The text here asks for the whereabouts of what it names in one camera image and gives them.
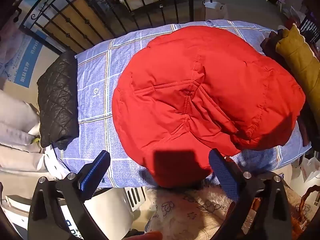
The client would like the person's floral fleece clothing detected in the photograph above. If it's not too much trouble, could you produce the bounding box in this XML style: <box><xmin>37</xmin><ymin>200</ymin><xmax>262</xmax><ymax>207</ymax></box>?
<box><xmin>145</xmin><ymin>184</ymin><xmax>310</xmax><ymax>240</ymax></box>

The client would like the black iron railing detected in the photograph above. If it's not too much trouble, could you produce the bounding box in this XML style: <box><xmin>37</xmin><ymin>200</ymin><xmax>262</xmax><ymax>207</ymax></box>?
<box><xmin>14</xmin><ymin>0</ymin><xmax>195</xmax><ymax>55</ymax></box>

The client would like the blue white banner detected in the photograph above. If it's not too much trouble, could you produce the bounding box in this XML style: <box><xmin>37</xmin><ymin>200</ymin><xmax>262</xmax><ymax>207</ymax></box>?
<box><xmin>0</xmin><ymin>0</ymin><xmax>50</xmax><ymax>88</ymax></box>

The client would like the black quilted jacket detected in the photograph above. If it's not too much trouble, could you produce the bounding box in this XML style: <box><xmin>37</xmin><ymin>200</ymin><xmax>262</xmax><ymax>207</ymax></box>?
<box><xmin>37</xmin><ymin>51</ymin><xmax>80</xmax><ymax>150</ymax></box>

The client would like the wooden board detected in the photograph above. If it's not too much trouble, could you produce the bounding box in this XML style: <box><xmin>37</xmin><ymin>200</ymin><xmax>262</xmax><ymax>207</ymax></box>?
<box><xmin>51</xmin><ymin>0</ymin><xmax>114</xmax><ymax>52</ymax></box>

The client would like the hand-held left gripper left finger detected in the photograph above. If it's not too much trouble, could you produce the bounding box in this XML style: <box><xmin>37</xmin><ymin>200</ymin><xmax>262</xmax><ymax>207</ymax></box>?
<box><xmin>27</xmin><ymin>150</ymin><xmax>112</xmax><ymax>240</ymax></box>

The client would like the carved wooden chair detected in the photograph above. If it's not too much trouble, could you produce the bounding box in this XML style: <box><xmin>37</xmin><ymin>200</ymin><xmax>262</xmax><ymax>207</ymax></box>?
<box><xmin>292</xmin><ymin>185</ymin><xmax>320</xmax><ymax>228</ymax></box>

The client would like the white bedding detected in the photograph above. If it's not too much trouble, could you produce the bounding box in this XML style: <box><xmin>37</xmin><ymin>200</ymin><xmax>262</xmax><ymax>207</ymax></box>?
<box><xmin>0</xmin><ymin>89</ymin><xmax>57</xmax><ymax>180</ymax></box>

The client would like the red padded jacket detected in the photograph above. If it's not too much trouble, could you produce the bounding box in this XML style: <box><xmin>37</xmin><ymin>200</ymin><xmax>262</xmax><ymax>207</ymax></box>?
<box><xmin>112</xmin><ymin>25</ymin><xmax>307</xmax><ymax>188</ymax></box>

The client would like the blue plaid bedsheet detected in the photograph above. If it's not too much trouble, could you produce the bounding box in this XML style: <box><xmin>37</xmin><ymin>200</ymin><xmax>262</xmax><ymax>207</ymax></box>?
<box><xmin>54</xmin><ymin>19</ymin><xmax>312</xmax><ymax>188</ymax></box>

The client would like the mustard yellow coat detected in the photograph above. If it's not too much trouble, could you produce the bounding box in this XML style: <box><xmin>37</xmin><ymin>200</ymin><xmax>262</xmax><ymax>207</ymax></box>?
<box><xmin>275</xmin><ymin>25</ymin><xmax>320</xmax><ymax>110</ymax></box>

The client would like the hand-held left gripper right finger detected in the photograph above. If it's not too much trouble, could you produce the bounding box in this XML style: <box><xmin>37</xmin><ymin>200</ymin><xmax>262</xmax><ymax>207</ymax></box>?
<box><xmin>208</xmin><ymin>149</ymin><xmax>293</xmax><ymax>240</ymax></box>

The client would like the white heater appliance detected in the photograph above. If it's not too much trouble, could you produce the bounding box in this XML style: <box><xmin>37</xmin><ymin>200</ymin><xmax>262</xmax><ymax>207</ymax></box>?
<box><xmin>5</xmin><ymin>186</ymin><xmax>147</xmax><ymax>240</ymax></box>

